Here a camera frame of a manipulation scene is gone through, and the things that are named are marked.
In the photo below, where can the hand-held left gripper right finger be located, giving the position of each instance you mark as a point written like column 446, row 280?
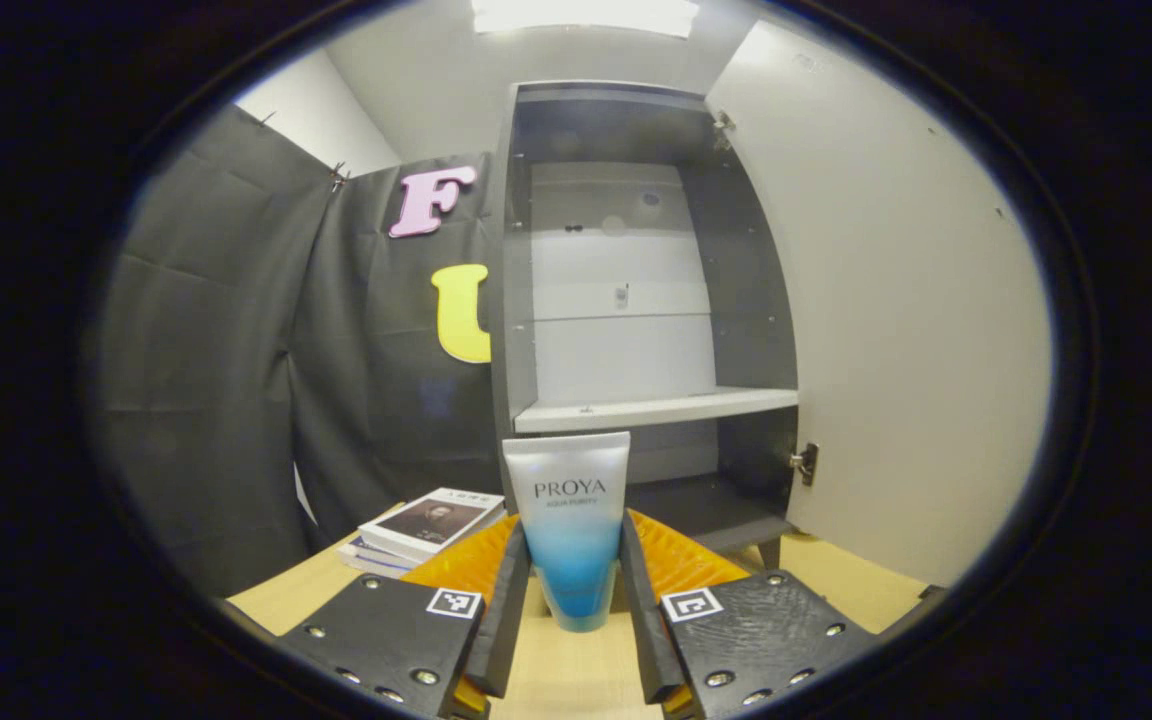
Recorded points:
column 641, row 640

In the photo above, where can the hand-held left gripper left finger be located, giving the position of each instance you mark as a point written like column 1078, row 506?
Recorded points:
column 501, row 640

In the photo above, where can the white and blue bottle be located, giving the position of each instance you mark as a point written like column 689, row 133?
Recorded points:
column 571, row 540

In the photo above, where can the grey cabinet door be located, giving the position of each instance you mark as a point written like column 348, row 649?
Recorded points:
column 906, row 330

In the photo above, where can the white cabinet shelf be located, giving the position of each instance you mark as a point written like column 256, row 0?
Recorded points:
column 656, row 408

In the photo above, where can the metal door hinge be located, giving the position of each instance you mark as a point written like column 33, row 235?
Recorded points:
column 804, row 463
column 723, row 130

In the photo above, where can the grey cabinet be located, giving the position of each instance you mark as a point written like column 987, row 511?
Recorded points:
column 746, row 300

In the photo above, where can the white book with portrait cover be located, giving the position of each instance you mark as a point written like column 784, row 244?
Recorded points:
column 431, row 522

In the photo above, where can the white book with dark spine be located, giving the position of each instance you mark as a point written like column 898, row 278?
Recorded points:
column 366, row 555

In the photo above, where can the black backdrop cloth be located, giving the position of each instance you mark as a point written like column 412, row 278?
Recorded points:
column 216, row 380

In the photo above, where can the metal cloth clip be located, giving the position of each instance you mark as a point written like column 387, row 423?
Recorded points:
column 338, row 178

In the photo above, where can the large ceiling light panel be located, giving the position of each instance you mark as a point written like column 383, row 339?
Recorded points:
column 586, row 15

